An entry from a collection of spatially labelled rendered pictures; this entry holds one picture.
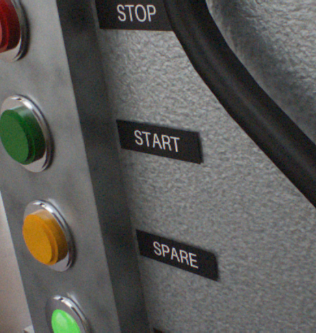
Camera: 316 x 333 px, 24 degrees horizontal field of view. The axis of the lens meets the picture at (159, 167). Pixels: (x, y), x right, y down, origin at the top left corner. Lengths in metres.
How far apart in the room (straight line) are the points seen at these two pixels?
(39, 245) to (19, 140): 0.05
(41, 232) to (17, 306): 2.84
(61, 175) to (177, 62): 0.08
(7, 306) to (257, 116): 3.00
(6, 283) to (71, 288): 3.03
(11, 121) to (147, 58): 0.08
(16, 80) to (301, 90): 0.14
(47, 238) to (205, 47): 0.14
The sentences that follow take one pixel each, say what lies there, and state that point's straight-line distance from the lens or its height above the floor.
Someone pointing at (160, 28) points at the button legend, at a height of 1.47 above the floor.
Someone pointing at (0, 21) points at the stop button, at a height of 1.47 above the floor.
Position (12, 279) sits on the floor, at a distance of 3.41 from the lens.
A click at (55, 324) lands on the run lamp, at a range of 0.38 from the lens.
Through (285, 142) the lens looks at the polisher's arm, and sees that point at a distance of 0.23.
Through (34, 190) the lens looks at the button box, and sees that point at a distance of 0.35.
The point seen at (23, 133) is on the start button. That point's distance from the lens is 0.33.
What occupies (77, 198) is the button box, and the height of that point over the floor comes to 1.40.
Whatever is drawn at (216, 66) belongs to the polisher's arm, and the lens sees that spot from 0.24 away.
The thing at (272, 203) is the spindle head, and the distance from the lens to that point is 0.27.
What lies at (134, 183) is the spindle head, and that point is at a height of 1.40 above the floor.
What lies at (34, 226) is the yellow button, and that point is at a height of 1.38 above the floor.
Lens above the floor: 1.52
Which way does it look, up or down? 20 degrees down
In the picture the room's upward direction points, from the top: 9 degrees counter-clockwise
